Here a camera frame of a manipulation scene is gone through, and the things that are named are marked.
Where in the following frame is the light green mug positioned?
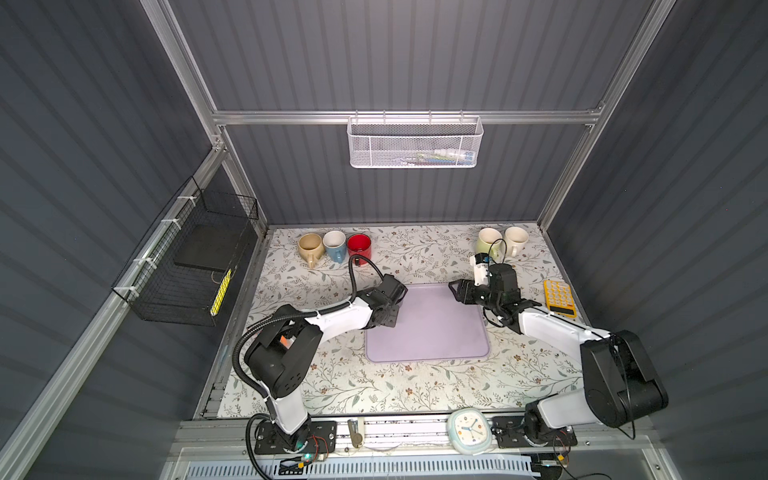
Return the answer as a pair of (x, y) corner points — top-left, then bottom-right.
(475, 227), (504, 262)

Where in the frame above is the white mug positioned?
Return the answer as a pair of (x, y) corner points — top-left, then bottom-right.
(504, 226), (530, 257)

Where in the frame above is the red mug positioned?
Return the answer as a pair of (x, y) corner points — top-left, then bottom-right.
(346, 233), (372, 266)

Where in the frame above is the blue polka dot mug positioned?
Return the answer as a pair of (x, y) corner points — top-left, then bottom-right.
(323, 230), (347, 264)

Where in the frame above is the beige speckled mug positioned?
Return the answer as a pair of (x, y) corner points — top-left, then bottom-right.
(298, 233), (325, 269)

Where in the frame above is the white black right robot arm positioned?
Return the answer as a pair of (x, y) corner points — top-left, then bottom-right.
(448, 263), (669, 446)

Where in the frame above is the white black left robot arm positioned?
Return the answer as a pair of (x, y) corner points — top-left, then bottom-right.
(231, 254), (408, 479)

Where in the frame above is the lavender plastic tray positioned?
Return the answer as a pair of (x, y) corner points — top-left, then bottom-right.
(365, 284), (490, 363)

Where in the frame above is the yellow calculator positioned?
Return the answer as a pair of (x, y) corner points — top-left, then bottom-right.
(543, 279), (578, 319)

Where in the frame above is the small white clock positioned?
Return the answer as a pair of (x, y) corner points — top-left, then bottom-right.
(446, 408), (493, 455)

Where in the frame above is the white wire basket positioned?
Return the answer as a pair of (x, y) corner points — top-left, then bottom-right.
(346, 113), (484, 169)

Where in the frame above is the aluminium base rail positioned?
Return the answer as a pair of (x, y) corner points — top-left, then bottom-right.
(170, 411), (660, 459)

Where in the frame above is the black wire basket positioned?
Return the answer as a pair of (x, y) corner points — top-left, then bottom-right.
(112, 180), (260, 327)

